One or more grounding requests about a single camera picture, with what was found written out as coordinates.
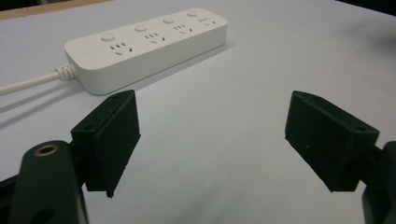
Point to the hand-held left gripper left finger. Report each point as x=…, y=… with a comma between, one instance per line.
x=109, y=140

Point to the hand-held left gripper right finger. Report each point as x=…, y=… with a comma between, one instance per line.
x=327, y=140

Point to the white power strip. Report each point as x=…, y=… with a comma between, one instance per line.
x=146, y=46

